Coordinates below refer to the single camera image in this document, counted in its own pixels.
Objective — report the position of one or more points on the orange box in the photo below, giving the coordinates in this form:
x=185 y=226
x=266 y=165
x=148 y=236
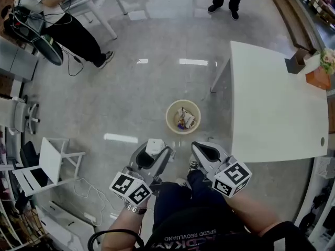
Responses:
x=318 y=80

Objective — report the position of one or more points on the beige waste bin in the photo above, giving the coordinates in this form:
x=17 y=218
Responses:
x=171 y=119

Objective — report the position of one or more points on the stack of cardboard boxes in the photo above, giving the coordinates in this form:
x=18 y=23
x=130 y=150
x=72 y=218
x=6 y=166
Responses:
x=319 y=1

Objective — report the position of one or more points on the person's right white shoe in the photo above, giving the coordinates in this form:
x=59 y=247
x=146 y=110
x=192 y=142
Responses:
x=193 y=165

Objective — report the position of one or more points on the brown pen holder box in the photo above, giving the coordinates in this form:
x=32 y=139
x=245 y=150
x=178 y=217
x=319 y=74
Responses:
x=295 y=61

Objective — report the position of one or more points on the dark green round seat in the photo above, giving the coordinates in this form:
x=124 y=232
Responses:
x=49 y=48

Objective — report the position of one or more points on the person's black shirt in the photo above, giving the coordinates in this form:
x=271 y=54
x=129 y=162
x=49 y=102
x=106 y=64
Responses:
x=209 y=234

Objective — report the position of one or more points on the white vase with pink flowers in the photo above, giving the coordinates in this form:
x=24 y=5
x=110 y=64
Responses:
x=327 y=59

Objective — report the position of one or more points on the white folding chair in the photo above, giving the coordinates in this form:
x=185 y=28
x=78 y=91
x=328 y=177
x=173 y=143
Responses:
x=49 y=161

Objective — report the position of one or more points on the white metal shelf unit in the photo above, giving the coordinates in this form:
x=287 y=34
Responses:
x=306 y=197

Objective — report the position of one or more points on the wooden steps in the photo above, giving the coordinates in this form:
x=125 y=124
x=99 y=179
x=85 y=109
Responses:
x=295 y=17

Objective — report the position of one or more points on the person's dark trousers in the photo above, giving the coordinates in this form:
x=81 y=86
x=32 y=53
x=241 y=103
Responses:
x=178 y=197

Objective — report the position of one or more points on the white office chair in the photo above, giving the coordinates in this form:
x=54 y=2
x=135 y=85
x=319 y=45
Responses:
x=15 y=114

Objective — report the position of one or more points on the silver wristwatch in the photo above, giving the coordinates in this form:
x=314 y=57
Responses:
x=134 y=208

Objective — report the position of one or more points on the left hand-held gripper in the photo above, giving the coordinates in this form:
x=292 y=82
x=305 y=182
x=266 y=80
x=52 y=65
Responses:
x=131 y=187

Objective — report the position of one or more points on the person's left white shoe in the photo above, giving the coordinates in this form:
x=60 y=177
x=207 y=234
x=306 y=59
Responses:
x=183 y=183

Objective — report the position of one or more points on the white mesh basket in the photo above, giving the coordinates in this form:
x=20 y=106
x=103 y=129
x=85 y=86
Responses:
x=325 y=166

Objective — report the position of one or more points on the person's left forearm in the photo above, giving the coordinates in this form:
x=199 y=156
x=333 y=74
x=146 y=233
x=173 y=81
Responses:
x=123 y=226

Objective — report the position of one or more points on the person's right forearm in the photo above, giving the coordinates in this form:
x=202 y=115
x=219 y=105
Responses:
x=251 y=213

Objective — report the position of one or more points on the white floor panel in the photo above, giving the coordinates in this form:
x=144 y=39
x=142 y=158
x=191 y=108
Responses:
x=65 y=226

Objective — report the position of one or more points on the white paper bag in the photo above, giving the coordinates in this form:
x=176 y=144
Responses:
x=189 y=118

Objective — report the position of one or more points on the person's white shoe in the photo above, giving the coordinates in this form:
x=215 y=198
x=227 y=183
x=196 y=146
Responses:
x=193 y=165
x=183 y=183

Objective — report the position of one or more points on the purple packet trash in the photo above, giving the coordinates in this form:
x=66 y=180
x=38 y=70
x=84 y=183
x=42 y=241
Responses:
x=180 y=125

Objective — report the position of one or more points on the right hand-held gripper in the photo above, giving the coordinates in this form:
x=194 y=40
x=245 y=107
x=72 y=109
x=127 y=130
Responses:
x=230 y=176

